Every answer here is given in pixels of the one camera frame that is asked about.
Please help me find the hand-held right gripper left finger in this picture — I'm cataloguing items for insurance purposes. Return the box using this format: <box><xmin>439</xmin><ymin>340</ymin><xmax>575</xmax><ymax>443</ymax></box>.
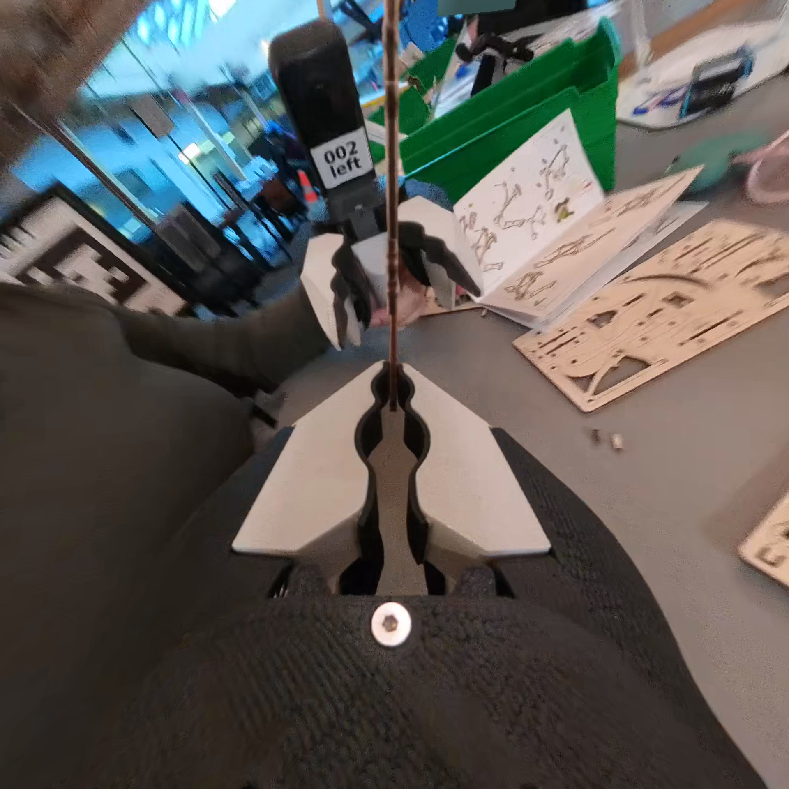
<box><xmin>232</xmin><ymin>360</ymin><xmax>388</xmax><ymax>594</ymax></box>

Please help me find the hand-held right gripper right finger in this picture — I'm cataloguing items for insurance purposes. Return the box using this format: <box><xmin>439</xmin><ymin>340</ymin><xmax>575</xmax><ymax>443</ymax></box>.
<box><xmin>401</xmin><ymin>364</ymin><xmax>552</xmax><ymax>580</ymax></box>

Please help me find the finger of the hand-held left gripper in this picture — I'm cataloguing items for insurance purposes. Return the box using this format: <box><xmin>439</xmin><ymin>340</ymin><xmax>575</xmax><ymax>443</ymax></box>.
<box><xmin>399</xmin><ymin>197</ymin><xmax>483</xmax><ymax>309</ymax></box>
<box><xmin>300</xmin><ymin>234</ymin><xmax>372</xmax><ymax>352</ymax></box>

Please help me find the thin wooden parts sheet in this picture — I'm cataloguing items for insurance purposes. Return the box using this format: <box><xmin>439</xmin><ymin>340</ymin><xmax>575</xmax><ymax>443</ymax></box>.
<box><xmin>382</xmin><ymin>0</ymin><xmax>403</xmax><ymax>413</ymax></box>

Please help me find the white instruction booklet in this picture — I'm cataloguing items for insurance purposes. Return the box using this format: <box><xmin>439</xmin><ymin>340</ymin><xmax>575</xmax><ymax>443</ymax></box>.
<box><xmin>453</xmin><ymin>110</ymin><xmax>708</xmax><ymax>332</ymax></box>

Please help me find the person's left forearm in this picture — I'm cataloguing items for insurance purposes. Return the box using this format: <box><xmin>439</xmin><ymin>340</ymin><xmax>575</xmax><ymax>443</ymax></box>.
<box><xmin>0</xmin><ymin>284</ymin><xmax>330</xmax><ymax>789</ymax></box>

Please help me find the large wooden parts sheet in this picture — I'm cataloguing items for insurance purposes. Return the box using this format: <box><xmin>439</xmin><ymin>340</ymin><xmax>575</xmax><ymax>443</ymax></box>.
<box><xmin>513</xmin><ymin>219</ymin><xmax>789</xmax><ymax>413</ymax></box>

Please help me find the wooden parts sheet with wheel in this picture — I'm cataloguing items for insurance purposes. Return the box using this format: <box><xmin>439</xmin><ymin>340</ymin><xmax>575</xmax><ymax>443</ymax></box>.
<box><xmin>738</xmin><ymin>493</ymin><xmax>789</xmax><ymax>589</ymax></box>

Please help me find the person's left hand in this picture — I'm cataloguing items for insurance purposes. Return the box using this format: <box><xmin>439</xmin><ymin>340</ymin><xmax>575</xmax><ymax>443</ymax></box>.
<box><xmin>369</xmin><ymin>256</ymin><xmax>432</xmax><ymax>330</ymax></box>

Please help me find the black mesh chair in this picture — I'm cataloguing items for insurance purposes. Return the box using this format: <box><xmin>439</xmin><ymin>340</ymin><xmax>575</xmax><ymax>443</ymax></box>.
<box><xmin>154</xmin><ymin>202</ymin><xmax>275</xmax><ymax>303</ymax></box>

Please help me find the green plastic bin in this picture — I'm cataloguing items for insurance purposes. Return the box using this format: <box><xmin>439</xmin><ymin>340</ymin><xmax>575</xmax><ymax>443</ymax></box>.
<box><xmin>364</xmin><ymin>17</ymin><xmax>622</xmax><ymax>207</ymax></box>

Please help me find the black and white tag board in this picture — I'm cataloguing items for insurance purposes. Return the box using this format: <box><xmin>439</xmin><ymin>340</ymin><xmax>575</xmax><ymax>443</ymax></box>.
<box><xmin>0</xmin><ymin>184</ymin><xmax>193</xmax><ymax>316</ymax></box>

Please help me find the green earbuds case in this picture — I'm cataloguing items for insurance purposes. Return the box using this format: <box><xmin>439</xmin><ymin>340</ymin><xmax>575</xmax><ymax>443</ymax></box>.
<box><xmin>669</xmin><ymin>132</ymin><xmax>768</xmax><ymax>193</ymax></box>

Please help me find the small black battery device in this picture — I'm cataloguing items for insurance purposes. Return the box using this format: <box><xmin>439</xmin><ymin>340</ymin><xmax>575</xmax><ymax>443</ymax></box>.
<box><xmin>678</xmin><ymin>49</ymin><xmax>756</xmax><ymax>121</ymax></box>

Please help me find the black handled tool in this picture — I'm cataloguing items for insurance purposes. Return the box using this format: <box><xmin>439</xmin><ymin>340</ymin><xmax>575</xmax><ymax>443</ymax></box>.
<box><xmin>455</xmin><ymin>32</ymin><xmax>536</xmax><ymax>98</ymax></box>

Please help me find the pink cable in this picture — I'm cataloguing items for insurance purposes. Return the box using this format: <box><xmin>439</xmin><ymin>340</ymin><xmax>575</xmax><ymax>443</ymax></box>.
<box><xmin>734</xmin><ymin>128</ymin><xmax>789</xmax><ymax>205</ymax></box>

